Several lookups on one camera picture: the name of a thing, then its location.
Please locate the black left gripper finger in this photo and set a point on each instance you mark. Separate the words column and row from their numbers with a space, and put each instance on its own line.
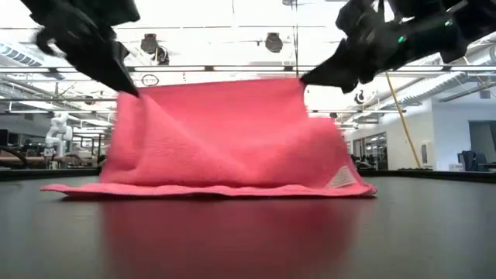
column 112, row 69

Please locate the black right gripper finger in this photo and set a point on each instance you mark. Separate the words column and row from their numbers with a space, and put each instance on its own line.
column 337, row 69

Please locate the pink microfiber towel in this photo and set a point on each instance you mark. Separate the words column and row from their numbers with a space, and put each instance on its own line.
column 224, row 147

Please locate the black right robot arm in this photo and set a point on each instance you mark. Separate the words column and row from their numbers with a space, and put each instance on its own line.
column 445, row 23

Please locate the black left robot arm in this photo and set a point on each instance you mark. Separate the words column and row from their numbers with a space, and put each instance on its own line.
column 100, row 9

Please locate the white robot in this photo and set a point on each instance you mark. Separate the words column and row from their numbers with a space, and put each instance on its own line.
column 58, row 131

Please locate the dark office chair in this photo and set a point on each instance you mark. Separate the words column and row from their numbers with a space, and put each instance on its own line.
column 470, row 159

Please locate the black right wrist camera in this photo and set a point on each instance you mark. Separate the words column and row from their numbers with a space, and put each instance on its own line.
column 360, row 15

